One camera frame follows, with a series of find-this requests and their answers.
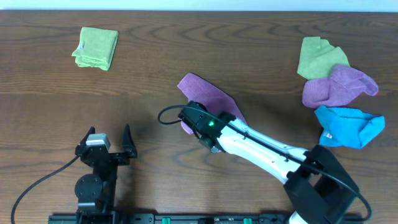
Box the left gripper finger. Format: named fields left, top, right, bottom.
left=122, top=124, right=136, bottom=153
left=81, top=126, right=95, bottom=145

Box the purple cloth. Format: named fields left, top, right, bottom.
left=302, top=64, right=379, bottom=108
left=177, top=72, right=248, bottom=153

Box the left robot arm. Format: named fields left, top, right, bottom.
left=75, top=124, right=137, bottom=215

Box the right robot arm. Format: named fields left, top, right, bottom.
left=178, top=101, right=359, bottom=223

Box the folded green cloth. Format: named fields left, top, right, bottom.
left=72, top=27, right=119, bottom=71

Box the crumpled green cloth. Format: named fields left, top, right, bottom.
left=297, top=37, right=349, bottom=80

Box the crumpled blue cloth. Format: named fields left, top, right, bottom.
left=315, top=106, right=385, bottom=149

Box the crumpled purple cloth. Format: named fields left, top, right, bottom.
left=302, top=64, right=379, bottom=108

